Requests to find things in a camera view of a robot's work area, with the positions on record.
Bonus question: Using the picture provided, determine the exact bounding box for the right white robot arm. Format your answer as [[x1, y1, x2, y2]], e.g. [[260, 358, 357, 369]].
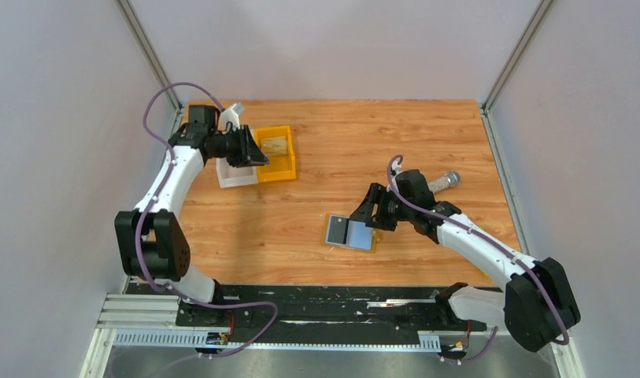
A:
[[349, 169, 581, 352]]

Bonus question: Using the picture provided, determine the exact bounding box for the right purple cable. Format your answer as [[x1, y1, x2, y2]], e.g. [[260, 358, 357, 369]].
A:
[[386, 154, 571, 365]]

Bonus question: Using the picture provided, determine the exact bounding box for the yellow plastic bin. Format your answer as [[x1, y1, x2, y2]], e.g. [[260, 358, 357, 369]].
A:
[[253, 125, 297, 183]]

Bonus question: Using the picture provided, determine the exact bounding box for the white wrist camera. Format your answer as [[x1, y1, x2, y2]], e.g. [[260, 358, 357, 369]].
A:
[[389, 159, 402, 180], [218, 102, 245, 132]]

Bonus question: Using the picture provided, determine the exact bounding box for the yellow leather card holder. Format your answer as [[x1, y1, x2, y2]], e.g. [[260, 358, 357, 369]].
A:
[[321, 213, 381, 254]]

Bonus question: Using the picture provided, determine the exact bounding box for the white plastic bin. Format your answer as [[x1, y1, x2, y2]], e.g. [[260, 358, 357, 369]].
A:
[[216, 158, 258, 189]]

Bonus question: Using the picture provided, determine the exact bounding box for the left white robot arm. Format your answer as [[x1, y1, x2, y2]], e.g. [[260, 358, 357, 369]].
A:
[[114, 103, 269, 325]]

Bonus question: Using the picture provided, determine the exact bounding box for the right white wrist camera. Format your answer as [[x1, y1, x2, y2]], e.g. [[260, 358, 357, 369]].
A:
[[389, 159, 402, 180]]

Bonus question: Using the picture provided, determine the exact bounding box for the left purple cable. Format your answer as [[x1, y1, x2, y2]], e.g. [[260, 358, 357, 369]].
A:
[[134, 81, 279, 359]]

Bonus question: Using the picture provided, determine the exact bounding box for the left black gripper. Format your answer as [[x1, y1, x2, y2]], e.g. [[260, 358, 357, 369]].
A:
[[208, 124, 269, 169]]

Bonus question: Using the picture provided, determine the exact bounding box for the glitter silver microphone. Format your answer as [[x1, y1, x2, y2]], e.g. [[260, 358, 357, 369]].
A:
[[427, 171, 461, 194]]

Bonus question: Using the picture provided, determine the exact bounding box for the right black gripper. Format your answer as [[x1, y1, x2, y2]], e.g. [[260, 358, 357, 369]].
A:
[[350, 183, 414, 232]]

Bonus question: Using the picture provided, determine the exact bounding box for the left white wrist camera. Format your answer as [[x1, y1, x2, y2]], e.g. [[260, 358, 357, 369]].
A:
[[218, 102, 245, 132]]

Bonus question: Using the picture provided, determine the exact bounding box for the purple cable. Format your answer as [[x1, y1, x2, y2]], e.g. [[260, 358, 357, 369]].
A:
[[386, 154, 571, 365], [134, 81, 279, 359]]

